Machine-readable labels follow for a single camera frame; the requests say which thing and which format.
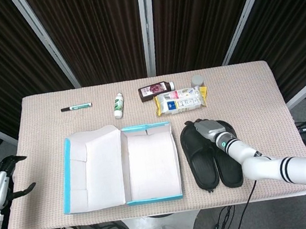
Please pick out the yellow edged wipes pack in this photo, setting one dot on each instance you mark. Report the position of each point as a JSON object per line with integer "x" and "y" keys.
{"x": 180, "y": 105}

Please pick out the green white marker pen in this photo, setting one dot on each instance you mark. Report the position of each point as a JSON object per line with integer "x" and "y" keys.
{"x": 77, "y": 106}

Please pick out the brown bottle with label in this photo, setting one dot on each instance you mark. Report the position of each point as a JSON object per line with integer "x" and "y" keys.
{"x": 149, "y": 90}

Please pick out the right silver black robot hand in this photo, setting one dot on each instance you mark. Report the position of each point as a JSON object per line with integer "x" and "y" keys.
{"x": 210, "y": 129}

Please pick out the grey lidded jar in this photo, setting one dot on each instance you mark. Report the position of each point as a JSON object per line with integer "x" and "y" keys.
{"x": 197, "y": 80}

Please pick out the small white green bottle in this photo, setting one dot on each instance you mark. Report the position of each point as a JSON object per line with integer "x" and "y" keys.
{"x": 118, "y": 106}

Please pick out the white pink tube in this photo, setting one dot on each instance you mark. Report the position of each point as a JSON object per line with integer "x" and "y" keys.
{"x": 178, "y": 93}

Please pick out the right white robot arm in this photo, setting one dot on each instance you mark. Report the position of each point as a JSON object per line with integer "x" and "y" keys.
{"x": 263, "y": 167}

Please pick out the teal cardboard shoe box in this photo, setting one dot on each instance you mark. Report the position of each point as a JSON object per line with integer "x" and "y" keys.
{"x": 149, "y": 166}

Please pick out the beige woven tablecloth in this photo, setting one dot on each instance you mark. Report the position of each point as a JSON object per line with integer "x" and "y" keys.
{"x": 253, "y": 100}

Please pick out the black rubber slipper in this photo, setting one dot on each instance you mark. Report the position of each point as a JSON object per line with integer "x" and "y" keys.
{"x": 230, "y": 176}
{"x": 203, "y": 170}

